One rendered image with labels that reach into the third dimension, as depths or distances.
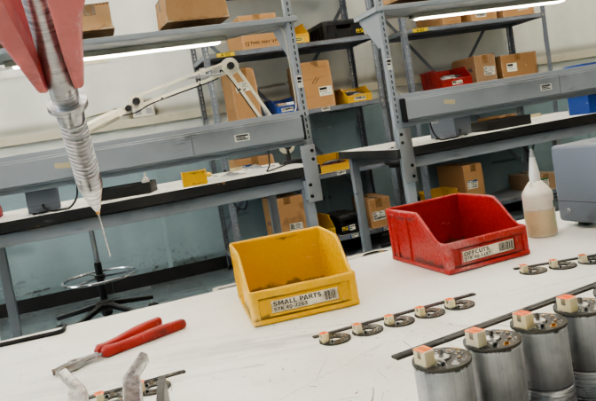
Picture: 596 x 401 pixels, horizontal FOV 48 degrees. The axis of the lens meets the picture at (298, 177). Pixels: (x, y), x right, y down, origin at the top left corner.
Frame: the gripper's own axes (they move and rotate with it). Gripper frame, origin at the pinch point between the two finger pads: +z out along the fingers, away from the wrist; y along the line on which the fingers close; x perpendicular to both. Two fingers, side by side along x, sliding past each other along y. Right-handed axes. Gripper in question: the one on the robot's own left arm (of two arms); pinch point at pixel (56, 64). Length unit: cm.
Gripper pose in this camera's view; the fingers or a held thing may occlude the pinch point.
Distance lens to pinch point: 27.7
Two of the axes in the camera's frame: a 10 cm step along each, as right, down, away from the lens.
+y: -9.7, 1.7, -1.7
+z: 0.2, 7.7, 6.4
